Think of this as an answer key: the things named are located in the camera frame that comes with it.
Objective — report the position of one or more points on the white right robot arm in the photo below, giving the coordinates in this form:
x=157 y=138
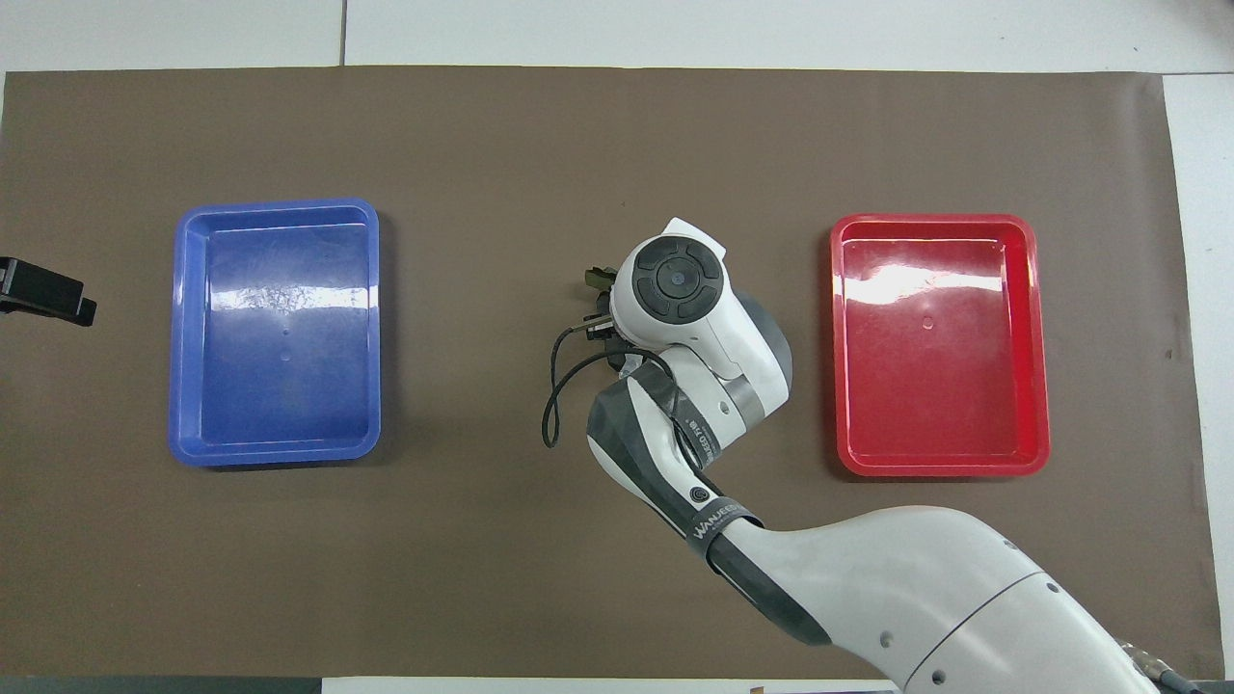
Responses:
x=916 y=588

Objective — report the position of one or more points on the brown table mat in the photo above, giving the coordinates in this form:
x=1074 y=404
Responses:
x=386 y=578

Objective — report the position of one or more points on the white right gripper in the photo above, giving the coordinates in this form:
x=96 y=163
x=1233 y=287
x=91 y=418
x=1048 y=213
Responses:
x=696 y=234

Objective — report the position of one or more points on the blue plastic tray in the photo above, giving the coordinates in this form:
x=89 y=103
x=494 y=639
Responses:
x=241 y=405

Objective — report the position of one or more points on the red plastic tray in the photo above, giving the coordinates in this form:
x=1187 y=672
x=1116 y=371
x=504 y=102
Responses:
x=1003 y=424

